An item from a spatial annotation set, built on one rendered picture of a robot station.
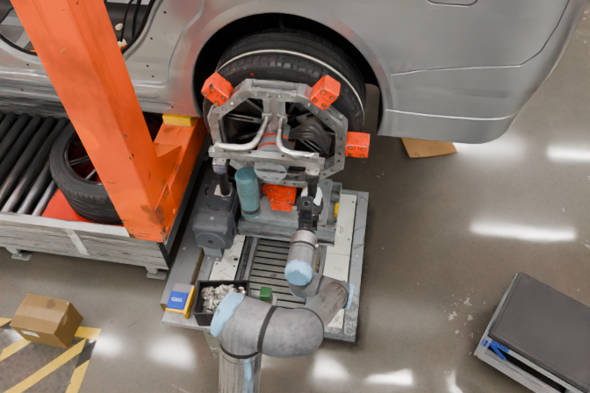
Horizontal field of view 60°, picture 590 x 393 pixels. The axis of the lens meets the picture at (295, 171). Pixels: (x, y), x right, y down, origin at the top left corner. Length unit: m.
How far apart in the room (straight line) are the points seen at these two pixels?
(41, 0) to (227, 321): 0.92
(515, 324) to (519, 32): 1.14
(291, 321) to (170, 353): 1.37
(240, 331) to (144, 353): 1.37
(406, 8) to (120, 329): 1.92
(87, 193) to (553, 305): 2.07
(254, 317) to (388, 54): 1.10
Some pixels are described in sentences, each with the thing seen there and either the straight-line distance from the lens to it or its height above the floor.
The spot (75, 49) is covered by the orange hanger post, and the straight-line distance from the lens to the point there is 1.54.
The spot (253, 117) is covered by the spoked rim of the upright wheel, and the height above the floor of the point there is 0.87.
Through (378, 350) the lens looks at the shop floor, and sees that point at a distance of 2.52.
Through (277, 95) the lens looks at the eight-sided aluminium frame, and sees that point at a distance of 1.86.
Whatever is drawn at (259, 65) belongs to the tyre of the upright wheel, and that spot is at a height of 1.16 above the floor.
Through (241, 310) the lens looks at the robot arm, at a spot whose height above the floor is 1.19.
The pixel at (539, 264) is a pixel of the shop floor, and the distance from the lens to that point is 2.94.
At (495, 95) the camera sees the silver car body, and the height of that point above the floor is 1.03.
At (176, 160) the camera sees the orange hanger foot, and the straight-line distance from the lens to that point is 2.28.
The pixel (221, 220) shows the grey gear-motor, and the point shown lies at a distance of 2.38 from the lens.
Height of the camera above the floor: 2.35
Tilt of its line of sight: 50 degrees down
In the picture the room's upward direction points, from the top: 2 degrees counter-clockwise
